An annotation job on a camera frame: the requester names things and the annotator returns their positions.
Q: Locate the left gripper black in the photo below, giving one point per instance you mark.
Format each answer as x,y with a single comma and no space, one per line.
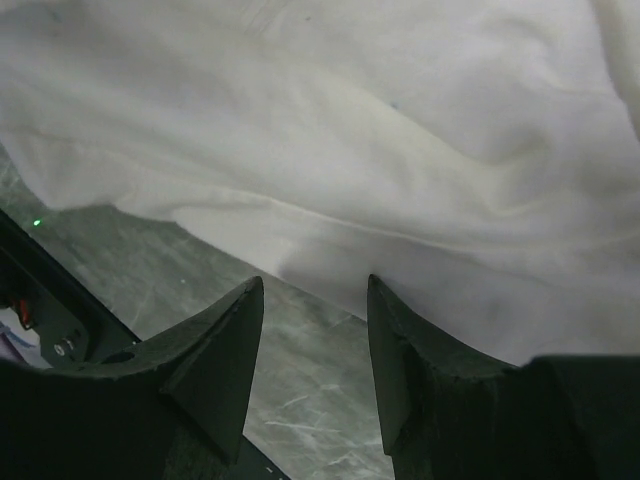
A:
70,324

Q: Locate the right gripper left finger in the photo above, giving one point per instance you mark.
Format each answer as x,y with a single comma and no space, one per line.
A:
171,407

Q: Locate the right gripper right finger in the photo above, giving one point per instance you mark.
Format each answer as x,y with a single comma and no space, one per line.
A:
448,411

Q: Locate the cream white t shirt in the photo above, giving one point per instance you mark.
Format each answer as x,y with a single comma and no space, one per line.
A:
482,157

